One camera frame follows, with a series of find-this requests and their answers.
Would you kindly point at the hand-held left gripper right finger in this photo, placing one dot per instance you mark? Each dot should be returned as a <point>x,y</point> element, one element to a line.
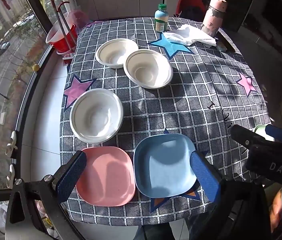
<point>203,177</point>

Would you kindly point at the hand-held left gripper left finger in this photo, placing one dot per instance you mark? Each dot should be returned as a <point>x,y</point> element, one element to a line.
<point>72,175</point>

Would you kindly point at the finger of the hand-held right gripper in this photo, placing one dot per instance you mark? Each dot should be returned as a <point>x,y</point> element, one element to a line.
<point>277,132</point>
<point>246,136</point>

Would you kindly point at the green square plate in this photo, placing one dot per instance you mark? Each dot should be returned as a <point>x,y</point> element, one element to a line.
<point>259,129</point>

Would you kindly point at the pink square plate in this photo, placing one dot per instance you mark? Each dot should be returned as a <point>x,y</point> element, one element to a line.
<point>108,177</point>

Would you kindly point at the blue square plate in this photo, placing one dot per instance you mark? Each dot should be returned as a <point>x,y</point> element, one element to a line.
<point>163,165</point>

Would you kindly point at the white paper bowl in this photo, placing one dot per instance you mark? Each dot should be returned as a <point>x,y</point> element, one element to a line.
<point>148,68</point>
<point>95,115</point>
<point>116,52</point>

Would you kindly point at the white window hook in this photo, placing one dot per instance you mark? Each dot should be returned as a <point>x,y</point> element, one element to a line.
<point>10,175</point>
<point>12,142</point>

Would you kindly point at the grey checked star tablecloth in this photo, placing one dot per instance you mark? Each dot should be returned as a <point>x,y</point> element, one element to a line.
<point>181,100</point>

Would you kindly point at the small yellow ball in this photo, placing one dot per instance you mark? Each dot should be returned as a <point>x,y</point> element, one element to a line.
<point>35,67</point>

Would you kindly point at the white crumpled cloth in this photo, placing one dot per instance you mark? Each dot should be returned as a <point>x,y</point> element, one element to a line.
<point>191,35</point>

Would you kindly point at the worn pink thermos bottle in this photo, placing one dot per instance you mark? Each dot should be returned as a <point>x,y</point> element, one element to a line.
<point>213,15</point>

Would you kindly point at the red bucket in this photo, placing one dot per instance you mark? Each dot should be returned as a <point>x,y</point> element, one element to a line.
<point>62,41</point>

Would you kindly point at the red chair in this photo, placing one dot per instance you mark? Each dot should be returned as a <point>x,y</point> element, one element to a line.
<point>191,5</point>

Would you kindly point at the green cap bottle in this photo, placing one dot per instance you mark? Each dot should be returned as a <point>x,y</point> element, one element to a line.
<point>161,20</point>

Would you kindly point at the metal tongs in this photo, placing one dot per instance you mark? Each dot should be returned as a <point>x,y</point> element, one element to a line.
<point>60,22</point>

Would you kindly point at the pink mesh bag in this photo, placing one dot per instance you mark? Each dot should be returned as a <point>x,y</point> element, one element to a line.
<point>79,17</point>

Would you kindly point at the black window frame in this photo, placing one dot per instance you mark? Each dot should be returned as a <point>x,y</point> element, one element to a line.
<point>34,10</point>

